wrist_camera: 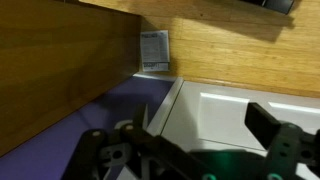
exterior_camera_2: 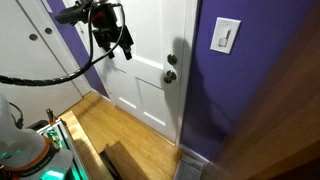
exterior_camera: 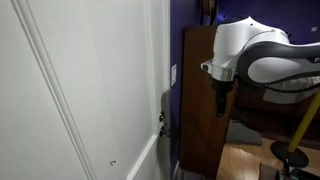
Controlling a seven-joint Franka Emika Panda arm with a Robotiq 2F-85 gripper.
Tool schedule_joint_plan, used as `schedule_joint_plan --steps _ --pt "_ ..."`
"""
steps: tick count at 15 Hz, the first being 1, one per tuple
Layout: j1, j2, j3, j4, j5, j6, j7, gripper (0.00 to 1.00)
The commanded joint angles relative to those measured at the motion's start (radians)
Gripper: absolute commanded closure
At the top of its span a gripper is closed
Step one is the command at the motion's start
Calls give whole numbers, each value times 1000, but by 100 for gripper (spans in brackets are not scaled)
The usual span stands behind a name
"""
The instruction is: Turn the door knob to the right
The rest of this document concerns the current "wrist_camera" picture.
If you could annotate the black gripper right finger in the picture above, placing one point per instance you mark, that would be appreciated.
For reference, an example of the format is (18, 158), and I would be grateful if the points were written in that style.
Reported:
(286, 146)

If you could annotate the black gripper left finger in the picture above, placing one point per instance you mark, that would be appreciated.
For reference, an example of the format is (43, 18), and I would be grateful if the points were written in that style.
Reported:
(150, 140)

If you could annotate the white panel door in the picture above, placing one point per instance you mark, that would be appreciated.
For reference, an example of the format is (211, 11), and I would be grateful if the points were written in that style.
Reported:
(220, 123)

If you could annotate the white baseboard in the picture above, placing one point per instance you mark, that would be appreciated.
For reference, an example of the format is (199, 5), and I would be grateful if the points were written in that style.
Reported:
(155, 77)

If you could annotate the brown wooden cabinet side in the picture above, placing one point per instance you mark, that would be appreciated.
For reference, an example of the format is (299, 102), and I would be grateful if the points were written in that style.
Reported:
(60, 66)

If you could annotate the white door frame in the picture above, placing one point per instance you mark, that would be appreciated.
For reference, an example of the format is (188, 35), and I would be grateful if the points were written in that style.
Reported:
(166, 106)

